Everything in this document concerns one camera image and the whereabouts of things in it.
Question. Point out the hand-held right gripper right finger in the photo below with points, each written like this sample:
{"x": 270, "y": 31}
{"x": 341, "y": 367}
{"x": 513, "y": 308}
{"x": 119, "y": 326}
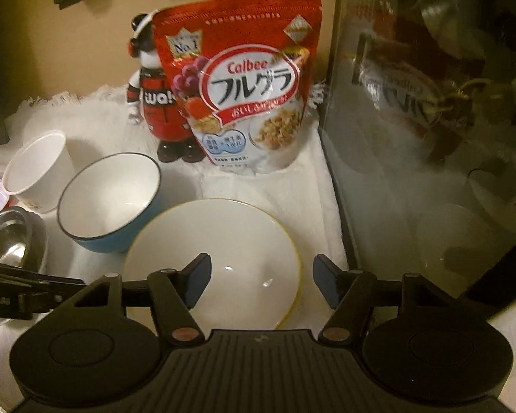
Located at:
{"x": 325, "y": 284}

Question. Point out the white bowl with yellow rim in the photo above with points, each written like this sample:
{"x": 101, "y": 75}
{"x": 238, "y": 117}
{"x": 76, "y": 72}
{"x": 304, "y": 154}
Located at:
{"x": 223, "y": 241}

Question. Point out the red and black toy figure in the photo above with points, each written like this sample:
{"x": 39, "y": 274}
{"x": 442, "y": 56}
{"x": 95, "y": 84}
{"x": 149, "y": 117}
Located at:
{"x": 155, "y": 107}

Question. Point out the blue bowl with white inside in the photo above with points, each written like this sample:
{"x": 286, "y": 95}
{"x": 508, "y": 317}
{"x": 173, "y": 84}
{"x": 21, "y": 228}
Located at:
{"x": 107, "y": 202}

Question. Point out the steel bowl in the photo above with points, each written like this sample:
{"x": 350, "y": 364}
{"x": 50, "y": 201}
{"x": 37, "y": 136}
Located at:
{"x": 13, "y": 241}

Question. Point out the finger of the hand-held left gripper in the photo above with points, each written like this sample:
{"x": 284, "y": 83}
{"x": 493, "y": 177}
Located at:
{"x": 56, "y": 291}

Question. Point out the white paper cup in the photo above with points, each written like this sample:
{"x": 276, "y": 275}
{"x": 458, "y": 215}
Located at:
{"x": 36, "y": 167}

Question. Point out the red cereal bag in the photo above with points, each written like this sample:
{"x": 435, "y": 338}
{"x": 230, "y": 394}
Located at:
{"x": 245, "y": 90}

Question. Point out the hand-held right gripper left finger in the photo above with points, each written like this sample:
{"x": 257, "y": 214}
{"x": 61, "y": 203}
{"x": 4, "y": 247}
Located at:
{"x": 195, "y": 282}

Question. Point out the white towel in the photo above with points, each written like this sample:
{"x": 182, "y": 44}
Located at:
{"x": 94, "y": 112}

